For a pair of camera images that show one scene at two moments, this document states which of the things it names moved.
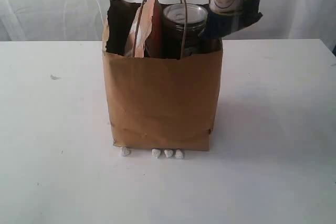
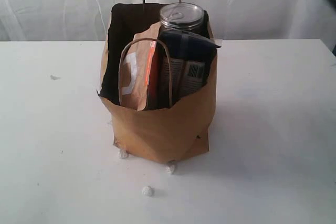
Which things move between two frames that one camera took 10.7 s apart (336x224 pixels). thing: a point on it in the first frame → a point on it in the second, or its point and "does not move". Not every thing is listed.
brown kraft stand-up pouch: [144, 27] → [137, 69]
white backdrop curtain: [46, 7] does not move
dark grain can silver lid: [173, 30] does not move
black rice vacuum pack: [234, 2] → [184, 60]
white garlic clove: [168, 153] → [169, 169]
